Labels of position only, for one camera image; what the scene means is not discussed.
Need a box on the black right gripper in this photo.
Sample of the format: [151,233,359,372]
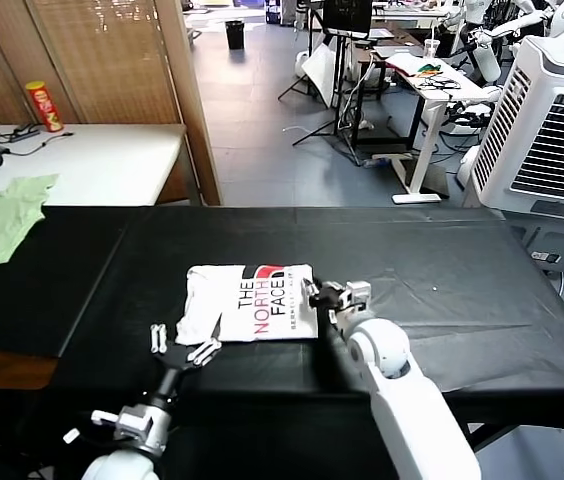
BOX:
[301,277,349,309]

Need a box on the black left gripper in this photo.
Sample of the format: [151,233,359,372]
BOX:
[149,312,224,409]

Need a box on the white printed t-shirt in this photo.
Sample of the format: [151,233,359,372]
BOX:
[175,262,321,346]

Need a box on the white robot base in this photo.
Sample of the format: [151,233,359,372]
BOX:
[456,145,481,190]

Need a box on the black table cover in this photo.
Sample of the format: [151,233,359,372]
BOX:
[0,202,564,401]

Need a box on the white side table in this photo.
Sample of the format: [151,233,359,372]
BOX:
[0,123,188,207]

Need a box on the black tripod stand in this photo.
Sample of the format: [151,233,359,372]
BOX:
[276,29,366,166]

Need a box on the white leaning board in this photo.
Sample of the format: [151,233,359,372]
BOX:
[300,43,336,109]

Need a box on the pale teal cloth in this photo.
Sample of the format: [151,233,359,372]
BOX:
[385,52,421,74]

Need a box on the white standing desk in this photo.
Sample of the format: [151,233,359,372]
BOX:
[369,47,503,205]

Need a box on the grey laptop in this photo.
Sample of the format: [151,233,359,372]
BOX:
[371,43,421,58]

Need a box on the black trash bin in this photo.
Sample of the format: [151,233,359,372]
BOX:
[224,20,245,51]

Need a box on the plastic cup with straw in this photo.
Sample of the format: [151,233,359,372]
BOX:
[422,26,441,59]

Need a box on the red chips can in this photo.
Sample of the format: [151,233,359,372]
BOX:
[24,81,65,134]

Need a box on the black monitor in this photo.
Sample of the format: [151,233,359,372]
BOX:
[321,0,372,41]

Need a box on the white air cooler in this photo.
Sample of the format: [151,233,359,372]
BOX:
[461,35,564,274]

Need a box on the grey blue chair seat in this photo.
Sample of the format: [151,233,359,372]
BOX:
[474,424,564,480]

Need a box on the white humanoid robot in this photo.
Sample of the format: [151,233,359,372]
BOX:
[441,0,546,85]

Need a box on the wooden folding screen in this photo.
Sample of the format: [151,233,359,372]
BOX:
[0,0,223,207]

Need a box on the white long table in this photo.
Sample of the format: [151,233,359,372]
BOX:
[369,2,463,22]

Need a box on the white round robot head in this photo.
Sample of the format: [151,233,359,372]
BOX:
[543,0,564,42]

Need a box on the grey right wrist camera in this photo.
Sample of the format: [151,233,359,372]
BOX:
[340,280,373,314]

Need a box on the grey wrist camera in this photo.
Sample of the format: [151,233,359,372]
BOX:
[91,403,156,442]
[340,280,373,314]

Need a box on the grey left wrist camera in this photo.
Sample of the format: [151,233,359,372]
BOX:
[91,403,156,442]

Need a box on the thin black cable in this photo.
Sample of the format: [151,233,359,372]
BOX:
[0,127,74,159]

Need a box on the black cable bundle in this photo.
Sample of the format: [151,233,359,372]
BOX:
[414,74,461,93]

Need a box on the black frame desk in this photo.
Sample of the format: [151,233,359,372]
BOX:
[349,25,426,154]

